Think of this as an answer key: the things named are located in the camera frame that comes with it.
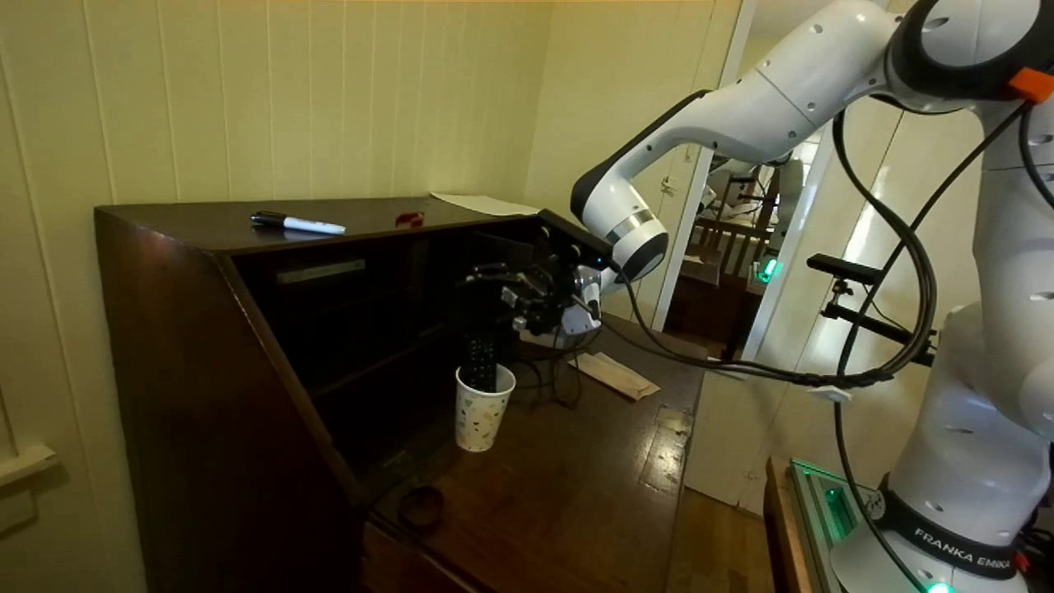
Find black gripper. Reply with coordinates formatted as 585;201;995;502
460;257;616;321

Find white dotted paper cup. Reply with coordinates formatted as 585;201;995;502
450;363;520;453

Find white paper sheet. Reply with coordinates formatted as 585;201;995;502
427;190;549;220

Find tan notepad stack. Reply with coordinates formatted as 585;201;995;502
572;350;661;406

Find dark wooden secretary desk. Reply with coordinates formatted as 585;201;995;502
92;195;712;593

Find black and white marker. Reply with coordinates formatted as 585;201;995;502
247;206;350;239

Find round black disc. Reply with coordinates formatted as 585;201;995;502
392;482;448;536

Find dark wooden chair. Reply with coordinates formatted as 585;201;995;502
684;151;810;298

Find white door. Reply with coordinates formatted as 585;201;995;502
611;0;740;332

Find light wooden robot table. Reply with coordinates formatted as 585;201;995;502
760;453;838;593

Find thin black cord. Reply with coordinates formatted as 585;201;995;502
510;343;585;407

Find black external camera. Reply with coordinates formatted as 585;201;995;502
805;249;890;289

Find black base cable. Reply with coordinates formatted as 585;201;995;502
828;382;924;593

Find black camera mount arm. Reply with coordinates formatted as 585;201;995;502
819;275;942;369

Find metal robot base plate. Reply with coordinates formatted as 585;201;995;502
786;453;1054;593

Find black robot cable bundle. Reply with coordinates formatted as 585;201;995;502
619;103;1054;391

